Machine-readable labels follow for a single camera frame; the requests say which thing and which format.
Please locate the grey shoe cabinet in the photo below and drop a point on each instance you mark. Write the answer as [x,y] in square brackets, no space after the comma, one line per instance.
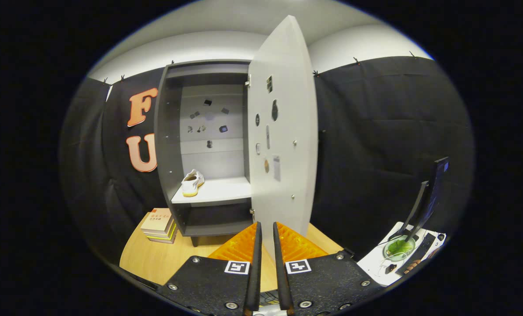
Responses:
[169,131]

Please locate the black backdrop cloth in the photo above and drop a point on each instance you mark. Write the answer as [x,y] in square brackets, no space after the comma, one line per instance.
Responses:
[375,153]

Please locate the glass bowl with green contents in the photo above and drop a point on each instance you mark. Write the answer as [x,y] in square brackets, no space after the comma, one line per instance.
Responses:
[399,248]

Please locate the black monitor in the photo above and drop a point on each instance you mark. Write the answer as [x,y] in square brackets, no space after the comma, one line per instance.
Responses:
[437,188]

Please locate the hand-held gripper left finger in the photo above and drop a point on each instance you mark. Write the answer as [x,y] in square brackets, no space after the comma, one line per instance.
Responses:
[254,272]

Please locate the white shoe yellow sole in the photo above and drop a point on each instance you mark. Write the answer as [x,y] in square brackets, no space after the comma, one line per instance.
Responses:
[191,184]

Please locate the white desk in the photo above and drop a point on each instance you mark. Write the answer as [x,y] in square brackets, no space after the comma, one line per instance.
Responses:
[371,263]

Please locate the beige book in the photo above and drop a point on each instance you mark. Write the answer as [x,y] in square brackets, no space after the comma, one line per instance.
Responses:
[156,220]

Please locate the yellow-edged book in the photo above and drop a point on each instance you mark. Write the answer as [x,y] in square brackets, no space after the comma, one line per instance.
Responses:
[167,239]

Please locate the black keyboard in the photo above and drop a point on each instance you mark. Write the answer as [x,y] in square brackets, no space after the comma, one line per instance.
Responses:
[421,250]

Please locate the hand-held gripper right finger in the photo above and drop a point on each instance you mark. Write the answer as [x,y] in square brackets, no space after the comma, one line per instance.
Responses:
[279,272]

